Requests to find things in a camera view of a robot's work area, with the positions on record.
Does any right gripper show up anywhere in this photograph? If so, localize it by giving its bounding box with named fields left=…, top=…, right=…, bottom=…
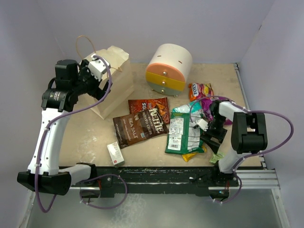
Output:
left=199, top=115, right=227, bottom=154

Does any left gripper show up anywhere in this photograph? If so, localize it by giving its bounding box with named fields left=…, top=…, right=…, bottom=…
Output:
left=72, top=60, right=112, bottom=102

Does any light green snack packet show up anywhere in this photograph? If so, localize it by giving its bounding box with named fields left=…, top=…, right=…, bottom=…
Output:
left=209, top=152, right=225, bottom=164

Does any white paper bag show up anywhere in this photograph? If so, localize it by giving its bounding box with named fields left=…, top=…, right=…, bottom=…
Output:
left=76, top=35, right=134, bottom=119

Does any yellow snack packet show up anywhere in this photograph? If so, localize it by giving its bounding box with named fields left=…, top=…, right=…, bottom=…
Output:
left=182, top=145, right=207, bottom=162

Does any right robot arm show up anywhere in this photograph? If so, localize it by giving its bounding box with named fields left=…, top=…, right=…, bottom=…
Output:
left=107, top=92, right=268, bottom=186

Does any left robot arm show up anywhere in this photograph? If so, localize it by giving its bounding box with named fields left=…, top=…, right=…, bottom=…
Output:
left=17, top=55, right=112, bottom=195

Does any green snack bag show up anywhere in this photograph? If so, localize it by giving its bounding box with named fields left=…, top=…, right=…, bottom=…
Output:
left=165, top=112, right=205, bottom=155

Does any red chips bag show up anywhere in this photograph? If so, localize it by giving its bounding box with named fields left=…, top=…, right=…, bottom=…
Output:
left=128, top=97, right=170, bottom=124

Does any purple snack bag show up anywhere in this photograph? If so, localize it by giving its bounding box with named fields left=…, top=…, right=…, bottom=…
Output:
left=201, top=98, right=226, bottom=121

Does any teal snack bag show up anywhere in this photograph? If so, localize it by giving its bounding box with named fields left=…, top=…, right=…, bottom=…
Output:
left=172, top=101, right=202, bottom=114

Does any brown Kettle chips bag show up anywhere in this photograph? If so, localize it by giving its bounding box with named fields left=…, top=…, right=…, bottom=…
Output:
left=113, top=106, right=168, bottom=149

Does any orange Fox's candy bag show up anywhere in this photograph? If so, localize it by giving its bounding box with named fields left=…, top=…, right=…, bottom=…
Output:
left=188, top=83, right=214, bottom=102

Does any small white box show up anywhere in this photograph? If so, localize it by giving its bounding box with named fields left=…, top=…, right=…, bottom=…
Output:
left=107, top=142, right=125, bottom=166

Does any pastel mini drawer cabinet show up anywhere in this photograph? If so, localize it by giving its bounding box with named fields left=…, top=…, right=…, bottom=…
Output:
left=145, top=44, right=193, bottom=97

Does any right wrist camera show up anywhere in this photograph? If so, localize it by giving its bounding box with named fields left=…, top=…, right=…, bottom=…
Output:
left=193, top=118, right=209, bottom=132

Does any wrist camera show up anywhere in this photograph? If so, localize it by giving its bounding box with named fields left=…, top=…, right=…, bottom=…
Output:
left=88, top=54, right=111, bottom=82
left=193, top=118, right=209, bottom=132

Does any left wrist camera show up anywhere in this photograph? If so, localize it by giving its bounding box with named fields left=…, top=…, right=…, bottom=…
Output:
left=88, top=54, right=111, bottom=82

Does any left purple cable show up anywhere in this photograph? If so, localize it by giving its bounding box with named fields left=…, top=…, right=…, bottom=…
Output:
left=35, top=55, right=128, bottom=213

